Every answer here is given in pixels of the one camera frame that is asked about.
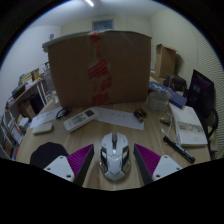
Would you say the long blue box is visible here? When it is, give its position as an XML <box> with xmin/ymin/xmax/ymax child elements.
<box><xmin>148</xmin><ymin>81</ymin><xmax>188</xmax><ymax>110</ymax></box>

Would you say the black office chair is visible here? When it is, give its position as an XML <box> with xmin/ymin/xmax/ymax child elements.
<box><xmin>197</xmin><ymin>107</ymin><xmax>220</xmax><ymax>158</ymax></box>

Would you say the black marker pen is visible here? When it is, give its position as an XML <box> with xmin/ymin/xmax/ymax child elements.
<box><xmin>162</xmin><ymin>135</ymin><xmax>196</xmax><ymax>164</ymax></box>

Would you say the white book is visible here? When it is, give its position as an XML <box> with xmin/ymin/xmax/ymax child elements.
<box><xmin>168</xmin><ymin>103</ymin><xmax>209</xmax><ymax>148</ymax></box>

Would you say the cluttered shelf unit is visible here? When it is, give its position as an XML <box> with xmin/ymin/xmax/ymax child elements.
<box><xmin>0</xmin><ymin>67</ymin><xmax>52</xmax><ymax>161</ymax></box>

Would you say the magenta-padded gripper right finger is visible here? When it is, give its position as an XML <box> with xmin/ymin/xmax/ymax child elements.
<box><xmin>133</xmin><ymin>143</ymin><xmax>184</xmax><ymax>186</ymax></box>

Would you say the small white flat case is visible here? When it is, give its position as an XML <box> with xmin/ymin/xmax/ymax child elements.
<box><xmin>32</xmin><ymin>122</ymin><xmax>54</xmax><ymax>135</ymax></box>

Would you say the large brown cardboard box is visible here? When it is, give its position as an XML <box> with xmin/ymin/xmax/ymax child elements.
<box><xmin>42</xmin><ymin>29</ymin><xmax>153</xmax><ymax>109</ymax></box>

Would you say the black monitor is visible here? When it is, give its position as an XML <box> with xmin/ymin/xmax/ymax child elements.
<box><xmin>185</xmin><ymin>69</ymin><xmax>216</xmax><ymax>118</ymax></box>

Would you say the dark bag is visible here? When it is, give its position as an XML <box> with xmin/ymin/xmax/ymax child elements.
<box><xmin>164</xmin><ymin>73</ymin><xmax>188</xmax><ymax>93</ymax></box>

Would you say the clear round plastic container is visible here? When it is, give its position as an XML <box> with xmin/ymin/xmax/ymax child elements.
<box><xmin>147</xmin><ymin>90</ymin><xmax>170</xmax><ymax>111</ymax></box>

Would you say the small dark clip bundle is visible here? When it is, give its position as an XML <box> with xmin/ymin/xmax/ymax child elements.
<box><xmin>133</xmin><ymin>107</ymin><xmax>149</xmax><ymax>123</ymax></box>

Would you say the black coiled cable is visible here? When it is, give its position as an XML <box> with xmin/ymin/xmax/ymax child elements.
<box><xmin>55</xmin><ymin>107</ymin><xmax>71</xmax><ymax>120</ymax></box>

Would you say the white and grey computer mouse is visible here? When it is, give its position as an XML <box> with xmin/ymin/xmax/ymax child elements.
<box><xmin>99</xmin><ymin>131</ymin><xmax>132</xmax><ymax>182</ymax></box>

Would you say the small brown cardboard box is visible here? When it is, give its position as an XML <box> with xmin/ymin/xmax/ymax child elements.
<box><xmin>154</xmin><ymin>43</ymin><xmax>178</xmax><ymax>80</ymax></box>

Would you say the white remote control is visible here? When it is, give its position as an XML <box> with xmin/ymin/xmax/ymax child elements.
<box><xmin>63</xmin><ymin>107</ymin><xmax>100</xmax><ymax>134</ymax></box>

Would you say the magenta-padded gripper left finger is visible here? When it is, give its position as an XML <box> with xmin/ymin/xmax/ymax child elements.
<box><xmin>43</xmin><ymin>143</ymin><xmax>95</xmax><ymax>187</ymax></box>

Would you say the small wall window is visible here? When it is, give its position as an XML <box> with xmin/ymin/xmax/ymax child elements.
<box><xmin>92</xmin><ymin>18</ymin><xmax>115</xmax><ymax>32</ymax></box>

